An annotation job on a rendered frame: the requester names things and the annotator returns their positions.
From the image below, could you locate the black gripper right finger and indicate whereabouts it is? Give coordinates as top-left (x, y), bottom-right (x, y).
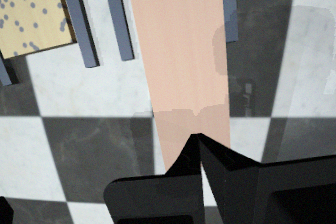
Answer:
top-left (196, 133), bottom-right (336, 224)

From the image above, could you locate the pale pink strip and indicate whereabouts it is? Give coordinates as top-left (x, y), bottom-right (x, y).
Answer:
top-left (130, 0), bottom-right (231, 171)

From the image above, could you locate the cream speckled flat strip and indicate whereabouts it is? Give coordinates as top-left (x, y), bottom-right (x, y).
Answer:
top-left (0, 0), bottom-right (77, 59)

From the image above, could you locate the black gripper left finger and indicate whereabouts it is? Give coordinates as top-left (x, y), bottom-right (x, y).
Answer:
top-left (103, 134), bottom-right (205, 224)

